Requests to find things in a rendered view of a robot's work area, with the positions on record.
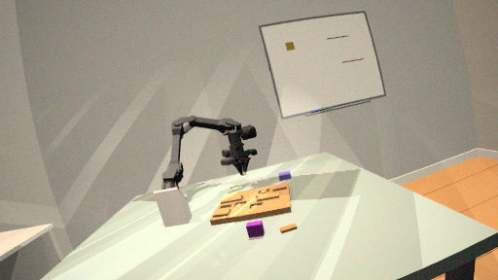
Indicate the magenta block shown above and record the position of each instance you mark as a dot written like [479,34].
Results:
[255,229]

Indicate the purple rectangular block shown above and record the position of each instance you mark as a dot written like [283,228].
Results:
[285,175]

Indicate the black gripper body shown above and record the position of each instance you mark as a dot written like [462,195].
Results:
[237,153]

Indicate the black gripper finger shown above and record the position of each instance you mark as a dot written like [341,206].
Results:
[245,164]
[238,166]

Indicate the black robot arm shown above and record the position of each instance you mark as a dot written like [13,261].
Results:
[174,173]

